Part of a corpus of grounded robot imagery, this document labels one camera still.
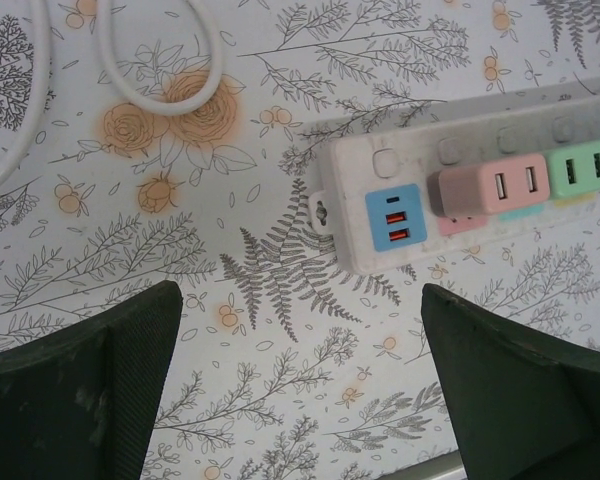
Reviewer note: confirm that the floral patterned tablecloth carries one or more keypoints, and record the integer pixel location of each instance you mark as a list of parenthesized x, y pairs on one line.
[(330, 50)]

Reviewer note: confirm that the pink plug adapter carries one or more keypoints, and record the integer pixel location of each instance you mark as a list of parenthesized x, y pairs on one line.
[(480, 190)]

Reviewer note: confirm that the green plug adapter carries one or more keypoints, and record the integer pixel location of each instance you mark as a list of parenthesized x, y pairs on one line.
[(580, 172)]

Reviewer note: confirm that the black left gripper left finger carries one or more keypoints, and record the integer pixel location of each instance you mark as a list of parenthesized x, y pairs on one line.
[(55, 400)]

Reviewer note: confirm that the white multi-socket power strip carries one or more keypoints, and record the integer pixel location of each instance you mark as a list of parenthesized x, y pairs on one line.
[(355, 240)]

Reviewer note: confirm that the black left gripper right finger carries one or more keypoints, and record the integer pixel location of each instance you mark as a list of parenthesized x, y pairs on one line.
[(530, 410)]

